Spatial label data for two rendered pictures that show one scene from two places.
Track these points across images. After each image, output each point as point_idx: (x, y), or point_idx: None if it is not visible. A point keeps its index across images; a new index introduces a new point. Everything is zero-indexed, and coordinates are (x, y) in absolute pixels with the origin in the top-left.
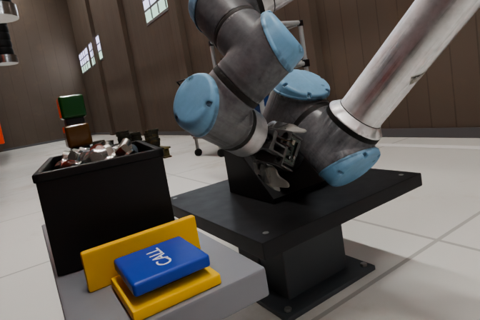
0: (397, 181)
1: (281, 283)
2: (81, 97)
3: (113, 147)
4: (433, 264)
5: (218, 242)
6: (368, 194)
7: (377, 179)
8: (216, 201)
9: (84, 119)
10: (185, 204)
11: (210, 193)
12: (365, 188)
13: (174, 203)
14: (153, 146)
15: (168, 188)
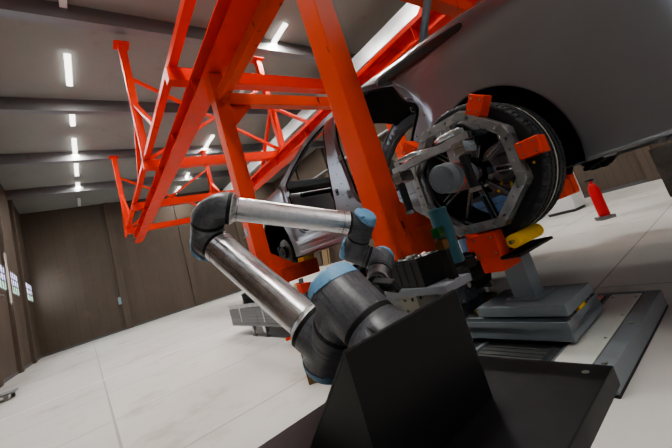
0: (281, 433)
1: None
2: (430, 231)
3: (410, 257)
4: None
5: (385, 292)
6: (322, 405)
7: (294, 439)
8: (489, 375)
9: (435, 240)
10: (533, 364)
11: (530, 391)
12: (318, 417)
13: (557, 363)
14: (394, 262)
15: (392, 274)
